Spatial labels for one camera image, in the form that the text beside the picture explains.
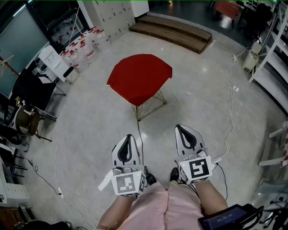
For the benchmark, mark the red white checkered cloth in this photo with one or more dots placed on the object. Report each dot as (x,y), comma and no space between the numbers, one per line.
(284,152)

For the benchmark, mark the black swivel chair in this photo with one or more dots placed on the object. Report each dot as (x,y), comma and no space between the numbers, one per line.
(261,20)

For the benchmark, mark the wooden coat rack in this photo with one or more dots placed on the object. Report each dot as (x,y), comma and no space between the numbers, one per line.
(9,67)

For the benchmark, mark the reddish cloth covered table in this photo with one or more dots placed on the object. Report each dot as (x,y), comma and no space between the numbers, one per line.
(226,10)

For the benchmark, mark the wooden step platform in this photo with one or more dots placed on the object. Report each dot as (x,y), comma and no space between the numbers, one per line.
(171,33)

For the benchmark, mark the white extension socket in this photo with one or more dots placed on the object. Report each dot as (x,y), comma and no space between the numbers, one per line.
(60,192)

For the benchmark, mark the white flat strip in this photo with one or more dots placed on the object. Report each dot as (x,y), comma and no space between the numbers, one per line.
(104,182)

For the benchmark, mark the cluster of clear water jugs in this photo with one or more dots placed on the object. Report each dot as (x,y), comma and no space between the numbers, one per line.
(84,58)

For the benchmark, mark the white drawer cabinet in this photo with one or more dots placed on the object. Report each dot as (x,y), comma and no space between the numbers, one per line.
(13,193)

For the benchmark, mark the person's right forearm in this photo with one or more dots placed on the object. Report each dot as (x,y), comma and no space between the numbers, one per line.
(211,197)

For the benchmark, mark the white metal frame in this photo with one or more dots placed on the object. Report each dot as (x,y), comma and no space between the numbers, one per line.
(270,161)

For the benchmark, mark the person's pink shirt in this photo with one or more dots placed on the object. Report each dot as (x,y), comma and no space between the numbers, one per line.
(157,209)

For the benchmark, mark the person's black shoe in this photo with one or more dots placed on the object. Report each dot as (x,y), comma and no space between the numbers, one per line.
(151,178)
(174,174)

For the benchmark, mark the black framed window wall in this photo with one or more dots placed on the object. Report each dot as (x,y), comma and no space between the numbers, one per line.
(22,40)

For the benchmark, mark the black oval back chair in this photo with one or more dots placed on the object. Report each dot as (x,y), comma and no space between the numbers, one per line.
(10,137)

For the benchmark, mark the white adapter block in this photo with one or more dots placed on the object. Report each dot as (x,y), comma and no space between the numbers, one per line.
(216,160)

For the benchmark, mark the grey locker cabinet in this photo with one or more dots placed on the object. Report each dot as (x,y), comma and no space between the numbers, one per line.
(112,18)

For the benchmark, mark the brown wooden cabinet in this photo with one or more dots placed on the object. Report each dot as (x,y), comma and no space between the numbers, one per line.
(9,218)

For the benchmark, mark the person's left forearm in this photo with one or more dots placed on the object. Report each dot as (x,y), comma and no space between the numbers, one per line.
(119,211)

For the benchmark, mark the white water dispenser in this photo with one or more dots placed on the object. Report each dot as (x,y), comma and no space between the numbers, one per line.
(52,60)

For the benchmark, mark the black screen device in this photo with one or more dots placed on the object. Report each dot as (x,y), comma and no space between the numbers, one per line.
(225,219)

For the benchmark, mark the red tablecloth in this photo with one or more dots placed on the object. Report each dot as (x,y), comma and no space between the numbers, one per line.
(139,78)

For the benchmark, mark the person's black right shoe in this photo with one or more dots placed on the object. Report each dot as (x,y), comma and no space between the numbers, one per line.
(174,174)

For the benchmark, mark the white shelving rack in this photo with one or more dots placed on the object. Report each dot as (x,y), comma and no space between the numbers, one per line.
(267,80)

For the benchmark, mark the black mesh office chair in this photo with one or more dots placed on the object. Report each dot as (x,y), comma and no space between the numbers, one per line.
(33,87)

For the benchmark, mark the person's black left shoe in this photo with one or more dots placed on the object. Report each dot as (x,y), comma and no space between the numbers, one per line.
(151,178)

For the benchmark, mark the small white power strip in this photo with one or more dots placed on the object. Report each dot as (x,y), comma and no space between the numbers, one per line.
(234,59)

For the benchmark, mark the person's khaki trousers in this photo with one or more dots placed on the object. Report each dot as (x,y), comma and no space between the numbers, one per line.
(176,184)

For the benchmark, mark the beige pedal bin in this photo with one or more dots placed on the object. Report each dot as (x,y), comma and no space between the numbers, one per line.
(250,59)

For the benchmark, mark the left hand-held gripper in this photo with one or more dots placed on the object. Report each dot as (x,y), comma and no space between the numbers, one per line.
(126,184)

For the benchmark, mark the small white waste bin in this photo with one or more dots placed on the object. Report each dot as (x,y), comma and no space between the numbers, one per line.
(73,77)

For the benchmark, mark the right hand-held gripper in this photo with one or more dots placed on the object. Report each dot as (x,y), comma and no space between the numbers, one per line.
(198,170)

